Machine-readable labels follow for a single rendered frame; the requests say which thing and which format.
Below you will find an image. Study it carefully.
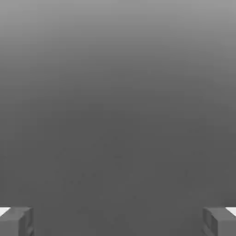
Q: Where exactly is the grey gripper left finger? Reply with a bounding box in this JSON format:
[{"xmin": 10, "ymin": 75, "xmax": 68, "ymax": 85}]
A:
[{"xmin": 0, "ymin": 206, "xmax": 35, "ymax": 236}]

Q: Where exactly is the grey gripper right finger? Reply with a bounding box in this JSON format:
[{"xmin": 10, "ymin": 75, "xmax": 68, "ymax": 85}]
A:
[{"xmin": 202, "ymin": 206, "xmax": 236, "ymax": 236}]

